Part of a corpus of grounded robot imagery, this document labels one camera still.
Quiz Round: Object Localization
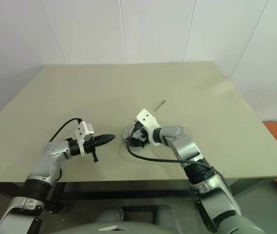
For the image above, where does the grey rounded shape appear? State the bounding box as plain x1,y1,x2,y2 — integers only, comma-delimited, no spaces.
96,207,125,224

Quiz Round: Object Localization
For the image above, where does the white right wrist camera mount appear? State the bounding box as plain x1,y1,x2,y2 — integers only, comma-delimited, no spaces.
135,109,162,147

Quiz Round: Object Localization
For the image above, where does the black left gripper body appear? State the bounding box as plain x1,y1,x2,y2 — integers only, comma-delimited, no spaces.
83,136,100,164

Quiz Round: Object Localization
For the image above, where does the black table frame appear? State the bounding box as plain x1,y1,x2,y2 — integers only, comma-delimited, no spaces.
0,174,277,213

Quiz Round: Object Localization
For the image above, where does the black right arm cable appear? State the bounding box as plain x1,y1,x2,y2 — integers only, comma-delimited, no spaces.
126,121,228,189

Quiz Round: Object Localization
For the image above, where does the round silver housing lid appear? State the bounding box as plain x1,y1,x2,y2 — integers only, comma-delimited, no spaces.
122,125,137,142

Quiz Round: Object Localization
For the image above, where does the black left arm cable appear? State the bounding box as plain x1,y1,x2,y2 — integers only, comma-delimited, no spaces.
48,117,82,143

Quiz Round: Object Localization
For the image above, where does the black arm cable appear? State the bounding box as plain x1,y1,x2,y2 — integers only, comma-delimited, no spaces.
126,121,228,189
48,117,82,143

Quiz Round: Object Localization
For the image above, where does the grey robot torso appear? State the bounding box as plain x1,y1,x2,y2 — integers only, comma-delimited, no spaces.
93,217,163,234

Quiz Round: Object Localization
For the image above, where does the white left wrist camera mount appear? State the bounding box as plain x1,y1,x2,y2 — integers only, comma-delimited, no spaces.
74,120,95,157

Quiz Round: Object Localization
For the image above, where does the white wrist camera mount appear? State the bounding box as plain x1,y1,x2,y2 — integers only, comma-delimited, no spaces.
135,109,162,147
74,120,95,157

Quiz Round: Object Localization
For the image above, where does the small dark metal pin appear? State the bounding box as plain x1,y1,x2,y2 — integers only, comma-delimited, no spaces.
153,99,167,112

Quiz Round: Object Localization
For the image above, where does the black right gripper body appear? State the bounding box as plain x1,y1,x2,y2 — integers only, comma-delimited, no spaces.
130,122,151,148

